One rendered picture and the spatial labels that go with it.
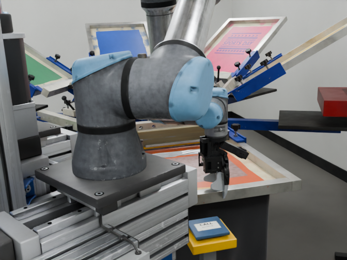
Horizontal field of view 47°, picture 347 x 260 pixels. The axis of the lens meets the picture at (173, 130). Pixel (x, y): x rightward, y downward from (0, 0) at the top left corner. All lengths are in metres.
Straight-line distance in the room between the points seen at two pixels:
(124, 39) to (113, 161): 3.04
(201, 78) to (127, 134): 0.19
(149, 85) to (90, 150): 0.17
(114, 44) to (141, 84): 2.99
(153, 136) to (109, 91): 1.13
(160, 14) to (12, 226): 0.64
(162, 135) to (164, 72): 1.17
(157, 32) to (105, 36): 2.69
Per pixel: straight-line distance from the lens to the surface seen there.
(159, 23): 1.09
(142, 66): 0.71
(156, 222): 0.87
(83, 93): 0.75
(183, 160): 1.74
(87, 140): 0.77
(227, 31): 3.64
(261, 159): 1.66
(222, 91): 1.24
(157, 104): 0.70
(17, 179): 0.87
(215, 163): 1.29
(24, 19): 5.90
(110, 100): 0.72
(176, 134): 1.87
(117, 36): 3.78
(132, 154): 0.77
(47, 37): 5.88
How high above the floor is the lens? 1.54
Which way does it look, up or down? 15 degrees down
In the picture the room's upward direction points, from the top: 2 degrees counter-clockwise
